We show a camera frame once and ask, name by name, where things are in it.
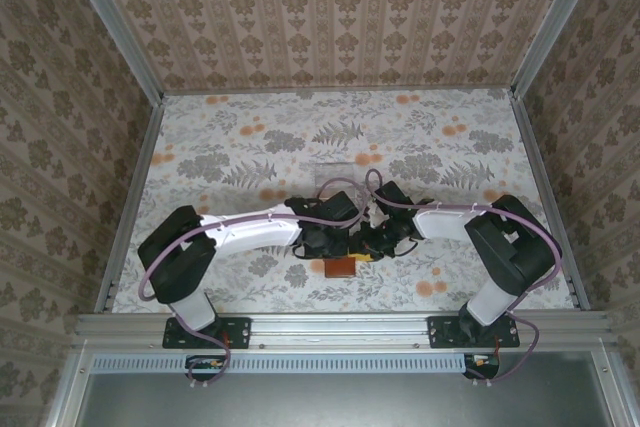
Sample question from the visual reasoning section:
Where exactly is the grey sheet metal panel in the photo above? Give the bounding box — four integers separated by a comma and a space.
74, 352, 617, 427

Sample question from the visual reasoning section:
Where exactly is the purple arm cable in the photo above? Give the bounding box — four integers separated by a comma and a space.
364, 168, 564, 383
138, 176, 369, 389

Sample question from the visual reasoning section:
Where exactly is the aluminium front frame rail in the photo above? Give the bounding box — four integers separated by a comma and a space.
74, 310, 617, 349

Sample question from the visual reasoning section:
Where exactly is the aluminium side rail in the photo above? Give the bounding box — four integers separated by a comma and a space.
95, 100, 166, 314
510, 94, 591, 311

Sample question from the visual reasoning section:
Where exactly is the clear acrylic card stand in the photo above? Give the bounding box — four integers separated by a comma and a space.
314, 162, 358, 189

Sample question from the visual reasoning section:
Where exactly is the aluminium frame post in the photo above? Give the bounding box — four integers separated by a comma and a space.
509, 0, 611, 99
55, 0, 166, 104

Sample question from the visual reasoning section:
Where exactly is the grey slotted cable duct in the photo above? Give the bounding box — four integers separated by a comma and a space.
92, 352, 469, 374

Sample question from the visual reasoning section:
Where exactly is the small black connector board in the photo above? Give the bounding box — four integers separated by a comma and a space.
463, 352, 501, 381
186, 354, 227, 382

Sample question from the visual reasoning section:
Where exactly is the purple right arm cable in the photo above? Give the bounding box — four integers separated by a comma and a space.
364, 168, 564, 383

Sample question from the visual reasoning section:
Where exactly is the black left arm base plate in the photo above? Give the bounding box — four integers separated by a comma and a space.
162, 315, 251, 350

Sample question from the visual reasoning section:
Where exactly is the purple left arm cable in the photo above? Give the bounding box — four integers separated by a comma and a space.
138, 176, 369, 389

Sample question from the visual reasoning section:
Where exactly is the brown leather card holder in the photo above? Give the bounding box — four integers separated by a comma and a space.
323, 256, 358, 280

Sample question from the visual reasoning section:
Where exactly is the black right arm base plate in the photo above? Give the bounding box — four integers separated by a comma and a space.
427, 314, 521, 350

